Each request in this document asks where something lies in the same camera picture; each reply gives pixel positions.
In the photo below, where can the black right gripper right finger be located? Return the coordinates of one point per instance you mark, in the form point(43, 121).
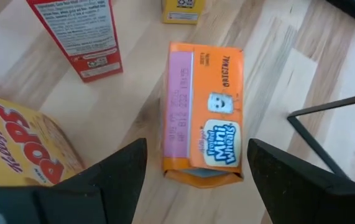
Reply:
point(295, 193)

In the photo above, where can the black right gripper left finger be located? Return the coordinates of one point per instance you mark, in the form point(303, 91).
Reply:
point(108, 186)

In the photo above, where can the yellow Corn Pops cereal box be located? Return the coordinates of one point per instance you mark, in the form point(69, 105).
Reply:
point(183, 15)
point(18, 140)

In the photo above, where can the orange Frosted Mini Wheats box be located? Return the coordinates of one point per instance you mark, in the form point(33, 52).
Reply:
point(217, 77)

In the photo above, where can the red Froot Loops cereal box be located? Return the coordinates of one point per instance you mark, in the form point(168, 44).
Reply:
point(81, 31)

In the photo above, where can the wooden shelf black metal legs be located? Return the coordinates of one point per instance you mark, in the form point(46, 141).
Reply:
point(312, 140)

